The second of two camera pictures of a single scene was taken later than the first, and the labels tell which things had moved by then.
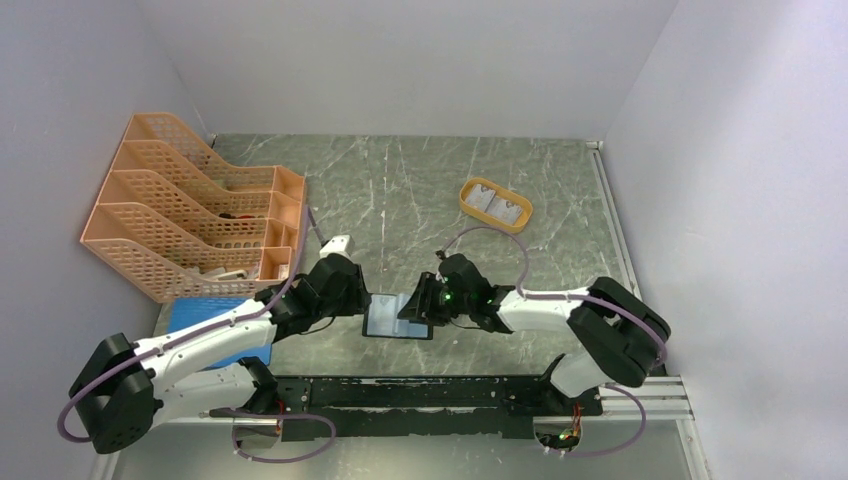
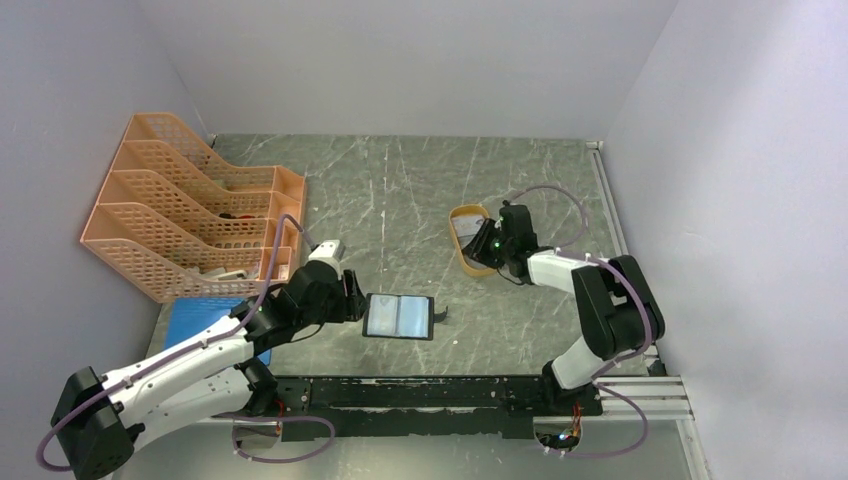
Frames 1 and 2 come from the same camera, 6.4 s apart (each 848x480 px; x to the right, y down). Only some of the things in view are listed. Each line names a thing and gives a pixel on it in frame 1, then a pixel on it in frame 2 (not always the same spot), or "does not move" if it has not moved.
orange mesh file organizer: (179, 225) does not move
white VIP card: (381, 318) does not move
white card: (480, 199) -> (466, 227)
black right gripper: (422, 307) -> (477, 246)
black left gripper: (359, 298) does not move
